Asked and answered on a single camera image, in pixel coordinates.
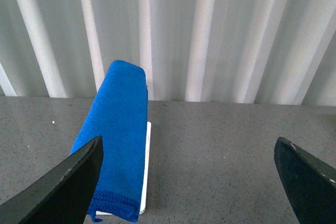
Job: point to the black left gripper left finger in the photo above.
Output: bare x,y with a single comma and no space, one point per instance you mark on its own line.
62,195

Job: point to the white towel rack stand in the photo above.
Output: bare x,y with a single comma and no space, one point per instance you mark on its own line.
146,169

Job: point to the blue microfiber cloth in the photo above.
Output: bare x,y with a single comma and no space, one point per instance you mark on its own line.
119,114

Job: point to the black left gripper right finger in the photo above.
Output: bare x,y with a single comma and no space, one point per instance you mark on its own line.
309,182

